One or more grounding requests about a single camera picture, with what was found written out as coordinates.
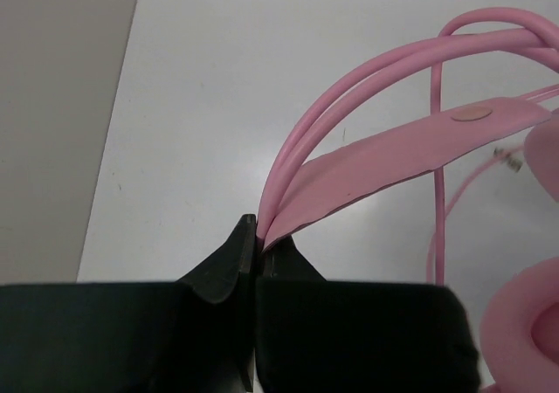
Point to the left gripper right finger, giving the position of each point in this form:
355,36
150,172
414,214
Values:
318,335

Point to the pink headphones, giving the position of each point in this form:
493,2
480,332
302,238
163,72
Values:
302,191

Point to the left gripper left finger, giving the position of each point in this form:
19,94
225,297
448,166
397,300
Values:
193,334

